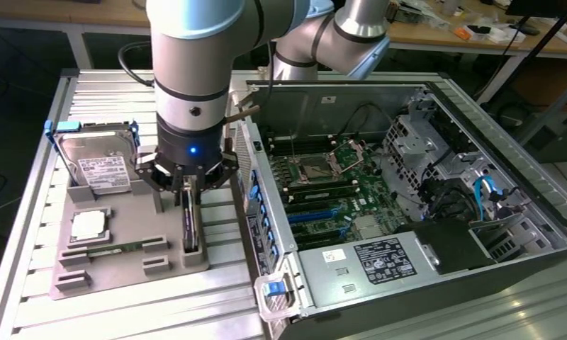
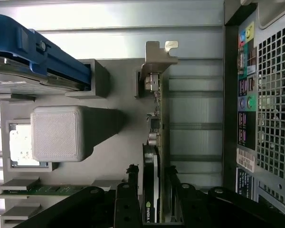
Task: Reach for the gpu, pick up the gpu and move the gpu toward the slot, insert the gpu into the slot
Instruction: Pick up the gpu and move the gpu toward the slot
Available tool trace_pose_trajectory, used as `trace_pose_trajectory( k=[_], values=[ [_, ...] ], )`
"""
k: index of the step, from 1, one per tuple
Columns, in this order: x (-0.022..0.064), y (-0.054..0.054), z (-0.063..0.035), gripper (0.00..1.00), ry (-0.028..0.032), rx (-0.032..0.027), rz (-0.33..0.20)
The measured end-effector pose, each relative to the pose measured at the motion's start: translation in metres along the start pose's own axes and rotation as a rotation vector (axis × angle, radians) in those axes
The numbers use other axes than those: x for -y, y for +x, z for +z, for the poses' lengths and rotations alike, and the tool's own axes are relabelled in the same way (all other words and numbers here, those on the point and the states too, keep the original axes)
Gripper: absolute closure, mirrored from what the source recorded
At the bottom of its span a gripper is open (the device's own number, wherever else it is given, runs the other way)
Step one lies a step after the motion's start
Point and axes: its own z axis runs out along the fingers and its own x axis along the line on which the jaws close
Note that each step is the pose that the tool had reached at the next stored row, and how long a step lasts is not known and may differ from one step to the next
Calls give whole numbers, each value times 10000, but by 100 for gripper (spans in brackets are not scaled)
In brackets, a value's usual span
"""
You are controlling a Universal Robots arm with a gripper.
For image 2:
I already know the grey 3D-printed parts rack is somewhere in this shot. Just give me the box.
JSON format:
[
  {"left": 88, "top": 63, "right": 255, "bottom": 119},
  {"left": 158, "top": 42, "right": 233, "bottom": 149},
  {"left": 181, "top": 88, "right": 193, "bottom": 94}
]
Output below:
[{"left": 0, "top": 58, "right": 224, "bottom": 228}]

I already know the green RAM stick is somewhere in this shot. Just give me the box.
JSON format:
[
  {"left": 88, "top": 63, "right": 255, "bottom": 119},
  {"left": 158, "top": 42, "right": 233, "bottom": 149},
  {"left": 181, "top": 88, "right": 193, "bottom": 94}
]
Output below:
[{"left": 1, "top": 186, "right": 91, "bottom": 197}]

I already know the black open PC case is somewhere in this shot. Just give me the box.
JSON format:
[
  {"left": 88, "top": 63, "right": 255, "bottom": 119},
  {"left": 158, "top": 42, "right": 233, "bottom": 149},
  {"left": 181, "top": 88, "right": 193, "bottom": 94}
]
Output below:
[{"left": 222, "top": 0, "right": 285, "bottom": 218}]

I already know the silver CPU chip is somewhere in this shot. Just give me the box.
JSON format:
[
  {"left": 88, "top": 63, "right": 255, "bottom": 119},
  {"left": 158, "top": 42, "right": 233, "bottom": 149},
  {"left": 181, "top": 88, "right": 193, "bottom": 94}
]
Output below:
[{"left": 9, "top": 123, "right": 41, "bottom": 167}]

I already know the blue plastic disk carrier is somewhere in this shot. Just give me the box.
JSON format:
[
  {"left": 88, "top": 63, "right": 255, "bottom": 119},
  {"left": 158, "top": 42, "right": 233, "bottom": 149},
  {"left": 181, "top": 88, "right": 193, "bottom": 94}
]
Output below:
[{"left": 0, "top": 13, "right": 91, "bottom": 91}]

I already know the silver hard disk drive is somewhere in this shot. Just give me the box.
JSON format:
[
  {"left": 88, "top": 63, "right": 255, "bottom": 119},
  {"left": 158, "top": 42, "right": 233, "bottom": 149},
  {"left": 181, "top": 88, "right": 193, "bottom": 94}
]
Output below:
[{"left": 0, "top": 56, "right": 91, "bottom": 96}]

